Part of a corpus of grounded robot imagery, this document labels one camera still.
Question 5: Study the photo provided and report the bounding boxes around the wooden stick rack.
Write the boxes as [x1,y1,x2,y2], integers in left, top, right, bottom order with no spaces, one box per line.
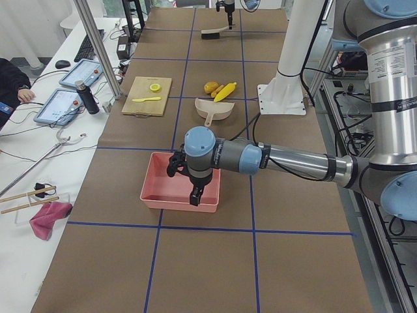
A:
[1,186,60,215]

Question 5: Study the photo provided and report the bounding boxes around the person's hand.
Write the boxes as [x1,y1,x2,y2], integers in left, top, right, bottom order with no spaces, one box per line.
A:
[17,89,36,103]

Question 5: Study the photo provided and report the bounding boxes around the black keyboard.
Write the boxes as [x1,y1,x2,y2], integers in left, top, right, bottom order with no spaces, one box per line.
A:
[74,35,96,63]

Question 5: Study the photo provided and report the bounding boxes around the metal reacher grabber stick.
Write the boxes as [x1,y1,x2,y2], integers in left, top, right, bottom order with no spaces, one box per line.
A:
[1,129,87,196]

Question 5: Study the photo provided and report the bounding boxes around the tan toy ginger root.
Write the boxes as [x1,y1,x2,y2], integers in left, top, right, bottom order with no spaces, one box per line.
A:
[210,85,224,98]

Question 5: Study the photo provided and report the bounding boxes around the blue teach pendant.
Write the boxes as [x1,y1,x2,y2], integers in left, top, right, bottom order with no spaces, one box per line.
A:
[33,89,83,126]
[59,59,103,89]

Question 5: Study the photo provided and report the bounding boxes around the black power adapter box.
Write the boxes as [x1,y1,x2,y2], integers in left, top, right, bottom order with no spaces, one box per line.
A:
[117,36,137,60]

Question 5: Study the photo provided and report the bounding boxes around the far blue teach pendant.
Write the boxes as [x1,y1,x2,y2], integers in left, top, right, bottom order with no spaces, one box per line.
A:
[59,59,103,89]

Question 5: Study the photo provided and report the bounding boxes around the bamboo cutting board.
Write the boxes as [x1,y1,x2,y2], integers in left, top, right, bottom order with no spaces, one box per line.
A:
[121,76,172,117]

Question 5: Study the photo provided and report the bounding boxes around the beige plastic dustpan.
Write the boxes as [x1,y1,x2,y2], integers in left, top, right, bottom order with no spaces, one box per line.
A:
[194,98,235,127]

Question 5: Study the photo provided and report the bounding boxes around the near blue teach pendant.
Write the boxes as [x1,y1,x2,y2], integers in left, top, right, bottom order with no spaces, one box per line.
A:
[33,89,83,126]

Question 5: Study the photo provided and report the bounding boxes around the beige hand brush black bristles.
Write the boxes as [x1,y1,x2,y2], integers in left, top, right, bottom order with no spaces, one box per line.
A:
[201,26,230,40]

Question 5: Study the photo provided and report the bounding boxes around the brown toy potato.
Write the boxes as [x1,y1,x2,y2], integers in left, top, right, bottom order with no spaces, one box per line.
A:
[204,81,219,94]

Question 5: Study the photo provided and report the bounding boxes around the pink cloth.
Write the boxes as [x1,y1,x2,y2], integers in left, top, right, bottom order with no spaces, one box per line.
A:
[29,201,73,241]

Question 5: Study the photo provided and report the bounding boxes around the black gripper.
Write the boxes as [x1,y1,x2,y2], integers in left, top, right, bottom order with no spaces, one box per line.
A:
[216,0,235,30]
[188,168,212,206]

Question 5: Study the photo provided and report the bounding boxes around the black computer mouse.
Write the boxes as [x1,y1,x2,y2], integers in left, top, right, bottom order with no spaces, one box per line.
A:
[55,60,71,70]

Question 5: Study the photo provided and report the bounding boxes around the aluminium frame post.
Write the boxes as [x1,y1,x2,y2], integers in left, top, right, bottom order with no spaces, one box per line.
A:
[74,0,122,100]

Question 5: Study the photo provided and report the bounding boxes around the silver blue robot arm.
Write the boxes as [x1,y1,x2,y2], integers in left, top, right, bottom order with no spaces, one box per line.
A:
[215,0,260,29]
[184,1,416,221]

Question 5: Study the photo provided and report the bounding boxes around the yellow toy corn cob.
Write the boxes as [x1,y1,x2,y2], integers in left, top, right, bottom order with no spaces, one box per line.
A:
[214,82,237,102]

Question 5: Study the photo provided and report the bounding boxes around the yellow toy lemon slice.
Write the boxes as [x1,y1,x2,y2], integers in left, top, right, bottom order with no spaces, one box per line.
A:
[149,83,161,93]

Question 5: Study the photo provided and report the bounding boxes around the yellow plastic toy knife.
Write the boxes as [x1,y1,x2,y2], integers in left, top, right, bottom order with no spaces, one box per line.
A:
[132,97,162,103]

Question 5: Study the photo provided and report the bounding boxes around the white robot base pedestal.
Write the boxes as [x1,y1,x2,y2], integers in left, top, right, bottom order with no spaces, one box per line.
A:
[258,0,327,115]

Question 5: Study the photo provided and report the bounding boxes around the black water bottle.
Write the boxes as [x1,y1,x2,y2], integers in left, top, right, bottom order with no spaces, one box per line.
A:
[75,80,100,115]

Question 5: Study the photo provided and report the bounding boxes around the pink plastic bin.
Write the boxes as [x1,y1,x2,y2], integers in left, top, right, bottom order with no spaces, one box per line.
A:
[139,152,221,213]

